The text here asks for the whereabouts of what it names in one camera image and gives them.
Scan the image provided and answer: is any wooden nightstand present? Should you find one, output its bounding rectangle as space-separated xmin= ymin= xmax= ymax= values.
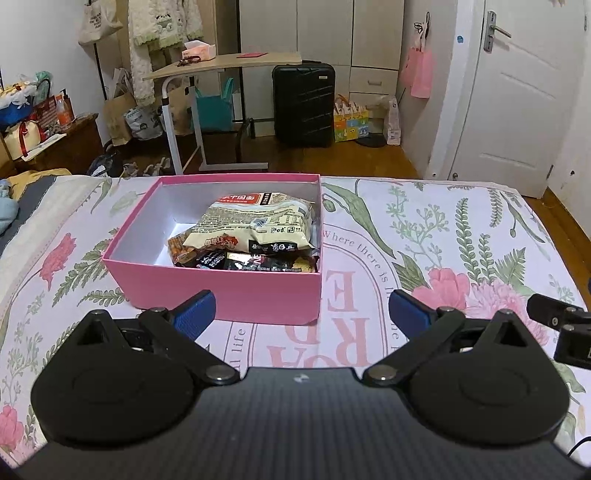
xmin=0 ymin=113 xmax=103 ymax=177

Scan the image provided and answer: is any white door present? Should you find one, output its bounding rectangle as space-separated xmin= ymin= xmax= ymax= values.
xmin=450 ymin=0 xmax=587 ymax=199

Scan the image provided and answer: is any black backpack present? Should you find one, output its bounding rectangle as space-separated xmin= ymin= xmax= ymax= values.
xmin=87 ymin=150 xmax=126 ymax=177

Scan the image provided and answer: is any white plastic bag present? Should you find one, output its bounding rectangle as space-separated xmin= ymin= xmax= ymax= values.
xmin=383 ymin=96 xmax=402 ymax=147

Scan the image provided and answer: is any cream snack bag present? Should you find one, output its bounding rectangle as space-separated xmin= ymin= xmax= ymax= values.
xmin=182 ymin=191 xmax=315 ymax=254

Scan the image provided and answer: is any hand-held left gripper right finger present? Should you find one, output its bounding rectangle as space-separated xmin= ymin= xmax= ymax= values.
xmin=362 ymin=290 xmax=530 ymax=387

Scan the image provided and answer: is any black cable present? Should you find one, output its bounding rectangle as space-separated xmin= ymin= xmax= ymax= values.
xmin=565 ymin=433 xmax=591 ymax=459

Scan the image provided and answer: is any brown paper bag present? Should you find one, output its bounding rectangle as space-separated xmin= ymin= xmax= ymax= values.
xmin=102 ymin=69 xmax=137 ymax=147
xmin=166 ymin=85 xmax=195 ymax=137

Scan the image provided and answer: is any black suitcase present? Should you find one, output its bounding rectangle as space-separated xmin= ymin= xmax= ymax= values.
xmin=271 ymin=61 xmax=337 ymax=149

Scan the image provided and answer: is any colourful gift bag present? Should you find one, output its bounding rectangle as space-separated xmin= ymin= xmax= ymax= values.
xmin=333 ymin=95 xmax=371 ymax=143

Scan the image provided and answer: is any black snack packet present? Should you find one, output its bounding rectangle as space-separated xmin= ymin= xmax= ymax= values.
xmin=225 ymin=251 xmax=320 ymax=274
xmin=187 ymin=249 xmax=230 ymax=270

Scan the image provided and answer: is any grey bedding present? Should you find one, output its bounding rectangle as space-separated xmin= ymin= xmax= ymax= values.
xmin=0 ymin=175 xmax=59 ymax=260

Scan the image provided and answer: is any pink paper bag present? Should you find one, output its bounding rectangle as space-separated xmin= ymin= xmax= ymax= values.
xmin=399 ymin=46 xmax=435 ymax=99

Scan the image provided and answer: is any yellow cloth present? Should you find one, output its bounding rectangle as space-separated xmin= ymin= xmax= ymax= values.
xmin=7 ymin=168 xmax=73 ymax=202

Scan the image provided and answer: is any canvas tote bag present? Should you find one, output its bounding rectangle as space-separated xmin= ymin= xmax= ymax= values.
xmin=78 ymin=0 xmax=125 ymax=46

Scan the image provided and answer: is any grey printed bag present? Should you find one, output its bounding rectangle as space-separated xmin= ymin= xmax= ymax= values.
xmin=124 ymin=105 xmax=164 ymax=141

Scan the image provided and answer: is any cream bag with red ribbon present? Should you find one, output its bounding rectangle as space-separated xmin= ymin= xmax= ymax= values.
xmin=2 ymin=121 xmax=45 ymax=160

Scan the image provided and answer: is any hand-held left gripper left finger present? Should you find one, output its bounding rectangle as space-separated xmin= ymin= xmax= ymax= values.
xmin=74 ymin=290 xmax=241 ymax=387

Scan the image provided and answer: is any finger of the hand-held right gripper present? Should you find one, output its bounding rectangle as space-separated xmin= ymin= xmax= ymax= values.
xmin=527 ymin=293 xmax=591 ymax=331

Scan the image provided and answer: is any wooden side table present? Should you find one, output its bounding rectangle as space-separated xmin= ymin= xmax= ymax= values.
xmin=143 ymin=51 xmax=304 ymax=175

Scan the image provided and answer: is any cream knitted cardigan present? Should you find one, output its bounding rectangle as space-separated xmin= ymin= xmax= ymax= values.
xmin=127 ymin=0 xmax=204 ymax=108

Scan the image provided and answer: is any pink cardboard box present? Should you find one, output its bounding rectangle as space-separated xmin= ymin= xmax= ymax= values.
xmin=102 ymin=173 xmax=323 ymax=324

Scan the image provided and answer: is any teal tote bag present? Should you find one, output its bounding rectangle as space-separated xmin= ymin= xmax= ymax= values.
xmin=194 ymin=78 xmax=235 ymax=133

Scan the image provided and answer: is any pink tissue box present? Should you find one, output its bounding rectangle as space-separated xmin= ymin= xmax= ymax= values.
xmin=182 ymin=41 xmax=218 ymax=62

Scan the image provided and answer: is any pair of shoes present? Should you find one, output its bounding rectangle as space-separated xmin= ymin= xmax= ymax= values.
xmin=122 ymin=157 xmax=174 ymax=177

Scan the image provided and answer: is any white wardrobe with drawers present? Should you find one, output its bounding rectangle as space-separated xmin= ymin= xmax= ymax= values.
xmin=238 ymin=0 xmax=407 ymax=140

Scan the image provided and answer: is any red gift box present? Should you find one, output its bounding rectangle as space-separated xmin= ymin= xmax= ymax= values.
xmin=34 ymin=95 xmax=75 ymax=133

